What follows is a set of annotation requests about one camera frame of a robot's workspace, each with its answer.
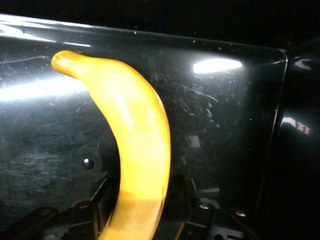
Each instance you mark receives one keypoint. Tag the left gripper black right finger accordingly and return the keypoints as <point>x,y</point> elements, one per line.
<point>205,217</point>

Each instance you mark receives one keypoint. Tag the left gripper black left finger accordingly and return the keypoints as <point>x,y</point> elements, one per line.
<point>75,217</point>

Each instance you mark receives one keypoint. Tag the black plastic box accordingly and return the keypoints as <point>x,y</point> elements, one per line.
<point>225,125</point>

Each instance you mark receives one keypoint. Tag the yellow banana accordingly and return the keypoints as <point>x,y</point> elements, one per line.
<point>137,125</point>

